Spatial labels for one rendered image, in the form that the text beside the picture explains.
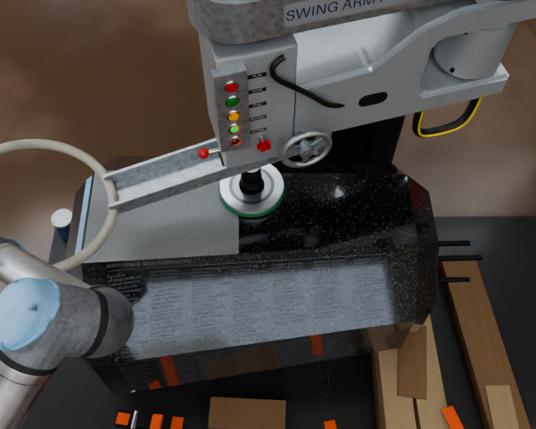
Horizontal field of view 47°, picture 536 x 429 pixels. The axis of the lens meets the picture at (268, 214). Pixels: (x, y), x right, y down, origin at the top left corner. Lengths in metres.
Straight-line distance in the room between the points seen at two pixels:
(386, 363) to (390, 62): 1.32
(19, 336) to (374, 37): 1.12
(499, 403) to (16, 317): 2.09
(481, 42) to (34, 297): 1.29
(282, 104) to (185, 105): 1.93
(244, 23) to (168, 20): 2.62
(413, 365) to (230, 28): 1.63
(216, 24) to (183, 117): 2.07
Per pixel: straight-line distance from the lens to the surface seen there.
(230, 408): 2.53
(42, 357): 1.05
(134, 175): 1.94
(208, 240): 1.97
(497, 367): 2.79
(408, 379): 2.54
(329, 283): 2.00
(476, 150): 3.43
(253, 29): 1.39
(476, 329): 2.82
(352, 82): 1.64
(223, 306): 2.00
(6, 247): 1.54
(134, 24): 3.99
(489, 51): 1.81
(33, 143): 2.04
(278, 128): 1.66
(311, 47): 1.68
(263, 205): 1.99
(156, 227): 2.02
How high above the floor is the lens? 2.59
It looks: 59 degrees down
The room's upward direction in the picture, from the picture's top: straight up
